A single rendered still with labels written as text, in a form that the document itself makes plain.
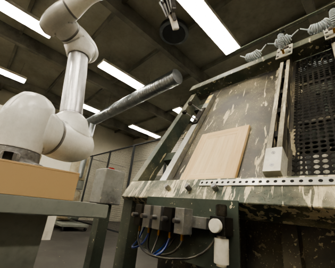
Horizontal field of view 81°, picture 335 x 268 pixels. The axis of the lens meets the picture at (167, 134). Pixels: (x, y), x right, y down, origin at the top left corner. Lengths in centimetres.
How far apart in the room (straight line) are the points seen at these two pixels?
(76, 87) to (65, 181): 53
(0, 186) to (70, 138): 32
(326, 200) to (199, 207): 42
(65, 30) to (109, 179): 80
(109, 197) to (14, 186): 56
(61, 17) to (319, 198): 126
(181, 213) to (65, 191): 41
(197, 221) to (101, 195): 51
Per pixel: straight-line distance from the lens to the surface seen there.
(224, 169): 99
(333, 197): 75
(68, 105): 101
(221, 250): 76
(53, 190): 68
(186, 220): 80
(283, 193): 77
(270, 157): 86
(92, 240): 117
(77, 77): 111
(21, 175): 66
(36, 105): 82
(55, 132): 84
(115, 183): 114
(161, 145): 147
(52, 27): 123
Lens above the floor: 75
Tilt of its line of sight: 21 degrees up
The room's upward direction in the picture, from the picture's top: 6 degrees clockwise
